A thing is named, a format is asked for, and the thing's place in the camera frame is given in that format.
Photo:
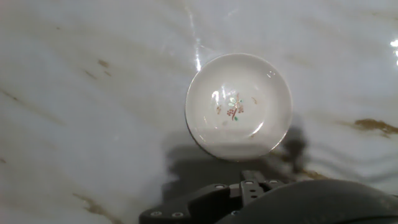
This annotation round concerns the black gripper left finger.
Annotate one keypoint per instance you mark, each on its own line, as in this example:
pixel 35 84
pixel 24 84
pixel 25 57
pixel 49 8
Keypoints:
pixel 205 202

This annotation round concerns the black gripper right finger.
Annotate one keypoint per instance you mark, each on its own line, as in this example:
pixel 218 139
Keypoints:
pixel 273 183

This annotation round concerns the marble pattern table sheet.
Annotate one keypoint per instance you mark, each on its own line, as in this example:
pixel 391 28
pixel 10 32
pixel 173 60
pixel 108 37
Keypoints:
pixel 93 124

